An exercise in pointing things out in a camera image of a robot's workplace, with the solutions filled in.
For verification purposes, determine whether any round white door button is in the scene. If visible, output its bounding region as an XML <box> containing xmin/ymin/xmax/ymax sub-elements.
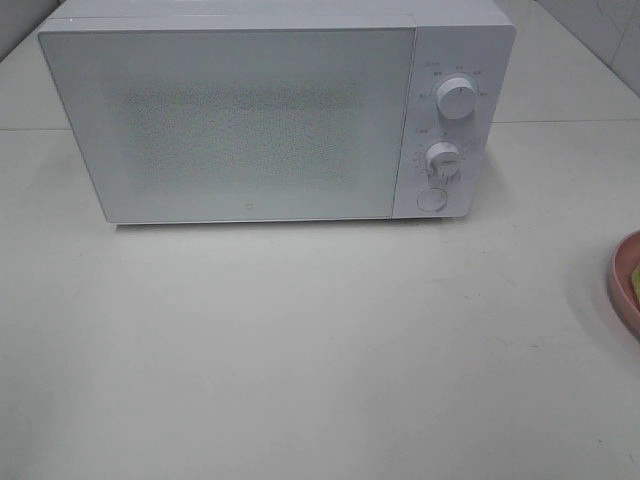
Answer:
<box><xmin>417</xmin><ymin>188</ymin><xmax>448</xmax><ymax>213</ymax></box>

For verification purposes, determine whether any pink round plate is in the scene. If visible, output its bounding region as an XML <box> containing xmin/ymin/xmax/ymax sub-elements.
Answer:
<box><xmin>607</xmin><ymin>231</ymin><xmax>639</xmax><ymax>339</ymax></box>

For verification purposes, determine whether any white microwave door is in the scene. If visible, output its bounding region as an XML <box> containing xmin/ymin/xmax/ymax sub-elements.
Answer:
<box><xmin>39</xmin><ymin>28</ymin><xmax>415</xmax><ymax>225</ymax></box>

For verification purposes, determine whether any white bread sandwich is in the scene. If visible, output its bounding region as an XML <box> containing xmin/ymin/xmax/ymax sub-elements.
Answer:
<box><xmin>630</xmin><ymin>265</ymin><xmax>640</xmax><ymax>306</ymax></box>

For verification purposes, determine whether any lower white round knob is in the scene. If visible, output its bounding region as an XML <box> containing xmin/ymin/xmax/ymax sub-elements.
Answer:
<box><xmin>425</xmin><ymin>141</ymin><xmax>462</xmax><ymax>178</ymax></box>

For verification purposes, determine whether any white round knob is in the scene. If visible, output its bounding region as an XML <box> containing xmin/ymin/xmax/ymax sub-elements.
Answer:
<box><xmin>436</xmin><ymin>76</ymin><xmax>477</xmax><ymax>120</ymax></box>
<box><xmin>425</xmin><ymin>141</ymin><xmax>462</xmax><ymax>178</ymax></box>

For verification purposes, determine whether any white microwave oven body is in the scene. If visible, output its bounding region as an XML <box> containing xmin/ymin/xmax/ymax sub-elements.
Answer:
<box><xmin>37</xmin><ymin>1</ymin><xmax>516</xmax><ymax>220</ymax></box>

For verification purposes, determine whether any upper white round knob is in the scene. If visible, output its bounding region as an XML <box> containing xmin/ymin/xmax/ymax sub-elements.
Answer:
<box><xmin>436</xmin><ymin>76</ymin><xmax>477</xmax><ymax>120</ymax></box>

